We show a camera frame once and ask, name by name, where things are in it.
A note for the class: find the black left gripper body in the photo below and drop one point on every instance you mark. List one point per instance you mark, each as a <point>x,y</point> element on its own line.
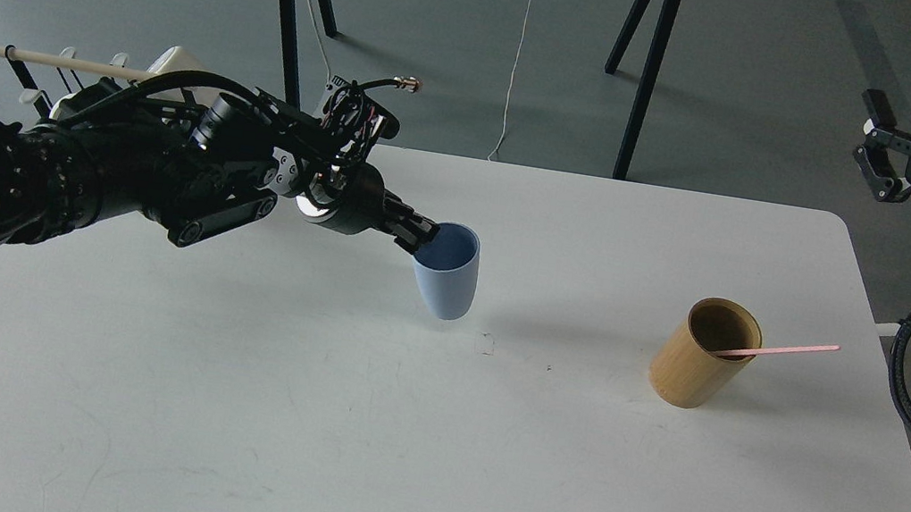
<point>364,204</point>

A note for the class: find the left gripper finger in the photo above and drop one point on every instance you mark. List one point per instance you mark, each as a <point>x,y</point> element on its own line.
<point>414,226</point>
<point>407,240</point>

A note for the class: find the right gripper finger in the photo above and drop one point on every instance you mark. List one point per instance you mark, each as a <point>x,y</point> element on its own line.
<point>881,137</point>

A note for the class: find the blue plastic cup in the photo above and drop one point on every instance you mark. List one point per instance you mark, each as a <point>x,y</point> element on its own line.
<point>446,270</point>

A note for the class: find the pink chopstick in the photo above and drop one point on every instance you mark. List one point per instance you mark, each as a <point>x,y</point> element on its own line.
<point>750,352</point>

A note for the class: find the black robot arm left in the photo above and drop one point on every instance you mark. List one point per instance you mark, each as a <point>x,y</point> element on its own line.
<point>200,155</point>

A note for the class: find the bamboo cylinder holder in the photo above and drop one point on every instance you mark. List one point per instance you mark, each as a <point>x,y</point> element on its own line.
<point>686,371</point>

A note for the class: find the wooden rack dowel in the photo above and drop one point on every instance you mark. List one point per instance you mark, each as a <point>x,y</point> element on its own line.
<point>78,64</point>

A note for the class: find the black wire cup rack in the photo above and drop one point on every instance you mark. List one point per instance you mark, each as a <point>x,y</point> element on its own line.
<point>32,94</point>

